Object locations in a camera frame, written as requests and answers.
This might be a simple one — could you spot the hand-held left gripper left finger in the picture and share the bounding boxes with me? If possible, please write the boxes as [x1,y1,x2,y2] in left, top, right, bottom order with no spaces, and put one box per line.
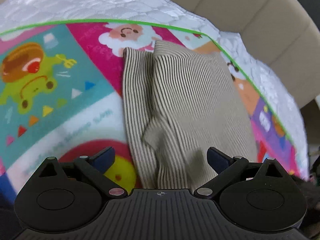
[33,147,128,199]

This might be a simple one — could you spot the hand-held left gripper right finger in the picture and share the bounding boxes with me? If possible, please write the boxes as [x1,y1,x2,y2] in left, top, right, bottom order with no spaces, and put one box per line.
[194,147,290,199]

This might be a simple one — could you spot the beige striped long-sleeve shirt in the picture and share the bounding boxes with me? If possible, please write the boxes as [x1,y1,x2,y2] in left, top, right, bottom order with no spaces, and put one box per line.
[122,40,258,189]

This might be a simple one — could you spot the colourful cartoon play mat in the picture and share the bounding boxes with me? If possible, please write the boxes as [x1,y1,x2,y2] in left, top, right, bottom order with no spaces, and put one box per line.
[0,19,308,205]

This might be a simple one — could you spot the beige padded headboard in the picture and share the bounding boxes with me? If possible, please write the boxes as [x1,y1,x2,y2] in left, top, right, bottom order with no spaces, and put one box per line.
[117,0,320,109]

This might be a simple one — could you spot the white quilted mattress cover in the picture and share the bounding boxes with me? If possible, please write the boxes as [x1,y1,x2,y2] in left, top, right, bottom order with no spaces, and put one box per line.
[0,0,310,178]

